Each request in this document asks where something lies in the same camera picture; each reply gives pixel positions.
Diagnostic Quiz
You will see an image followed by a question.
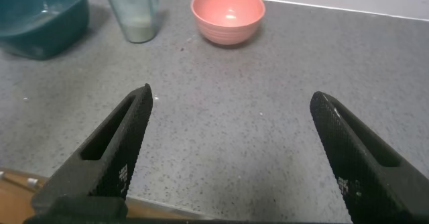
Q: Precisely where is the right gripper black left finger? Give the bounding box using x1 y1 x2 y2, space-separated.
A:
31 83 154 215

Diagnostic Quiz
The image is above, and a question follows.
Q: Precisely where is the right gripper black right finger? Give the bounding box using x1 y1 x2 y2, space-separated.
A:
309 91 429 224

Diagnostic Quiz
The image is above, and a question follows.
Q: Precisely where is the beige powder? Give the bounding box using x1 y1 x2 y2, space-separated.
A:
122 15 157 44

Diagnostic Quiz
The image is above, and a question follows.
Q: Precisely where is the clear ribbed plastic cup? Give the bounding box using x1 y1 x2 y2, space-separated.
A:
103 0 160 44

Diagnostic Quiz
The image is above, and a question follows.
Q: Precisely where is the teal plastic tray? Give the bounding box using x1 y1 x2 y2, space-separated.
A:
0 0 90 61

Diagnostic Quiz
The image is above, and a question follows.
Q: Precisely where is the pink bowl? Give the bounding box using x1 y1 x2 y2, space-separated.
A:
190 0 266 46

